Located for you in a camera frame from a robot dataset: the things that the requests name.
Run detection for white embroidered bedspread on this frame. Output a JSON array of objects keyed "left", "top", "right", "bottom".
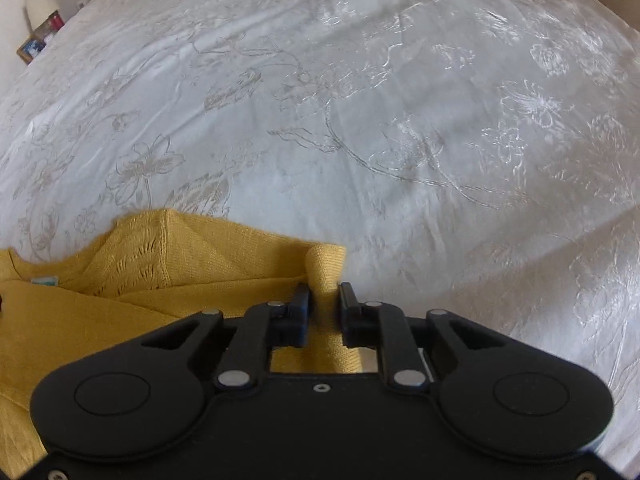
[{"left": 0, "top": 0, "right": 640, "bottom": 476}]

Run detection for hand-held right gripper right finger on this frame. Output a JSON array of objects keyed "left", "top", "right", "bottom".
[{"left": 339, "top": 282, "right": 506, "bottom": 393}]

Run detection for yellow knit sweater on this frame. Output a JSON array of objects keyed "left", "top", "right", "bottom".
[{"left": 0, "top": 208, "right": 363, "bottom": 479}]

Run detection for wooden picture frame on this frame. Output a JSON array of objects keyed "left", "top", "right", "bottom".
[{"left": 17, "top": 35, "right": 49, "bottom": 65}]

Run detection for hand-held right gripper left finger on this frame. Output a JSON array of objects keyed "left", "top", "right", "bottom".
[{"left": 141, "top": 282, "right": 315, "bottom": 393}]

